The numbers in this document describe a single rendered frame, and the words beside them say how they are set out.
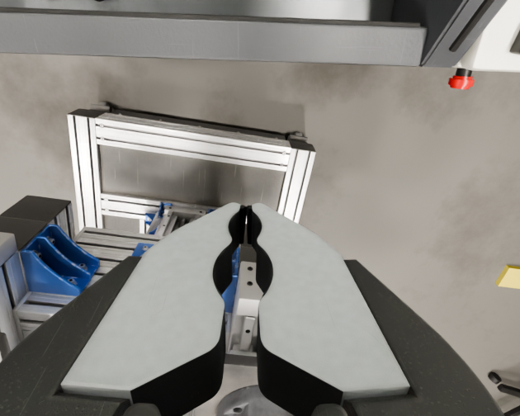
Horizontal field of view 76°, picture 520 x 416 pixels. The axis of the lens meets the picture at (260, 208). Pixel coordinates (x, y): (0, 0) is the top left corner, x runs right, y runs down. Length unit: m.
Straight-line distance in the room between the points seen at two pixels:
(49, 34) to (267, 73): 1.00
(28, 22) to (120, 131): 0.82
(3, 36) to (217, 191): 0.92
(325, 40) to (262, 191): 0.91
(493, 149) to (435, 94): 0.38
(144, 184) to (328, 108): 0.77
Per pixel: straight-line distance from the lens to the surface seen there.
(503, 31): 0.45
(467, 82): 0.63
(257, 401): 0.55
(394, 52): 0.43
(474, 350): 2.55
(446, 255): 1.94
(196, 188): 1.28
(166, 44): 0.42
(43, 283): 0.70
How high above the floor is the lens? 1.36
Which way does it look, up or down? 62 degrees down
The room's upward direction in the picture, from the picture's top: 178 degrees clockwise
